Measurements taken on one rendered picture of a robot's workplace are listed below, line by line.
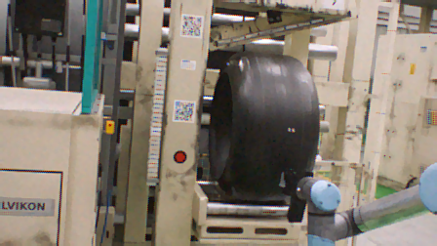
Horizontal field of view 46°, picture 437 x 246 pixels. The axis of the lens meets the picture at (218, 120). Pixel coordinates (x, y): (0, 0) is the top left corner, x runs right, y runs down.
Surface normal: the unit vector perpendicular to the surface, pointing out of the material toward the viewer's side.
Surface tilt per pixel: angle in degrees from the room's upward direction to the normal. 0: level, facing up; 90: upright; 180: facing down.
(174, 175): 90
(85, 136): 90
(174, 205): 90
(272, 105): 67
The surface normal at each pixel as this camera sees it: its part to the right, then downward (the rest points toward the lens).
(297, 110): 0.22, -0.23
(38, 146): 0.20, 0.13
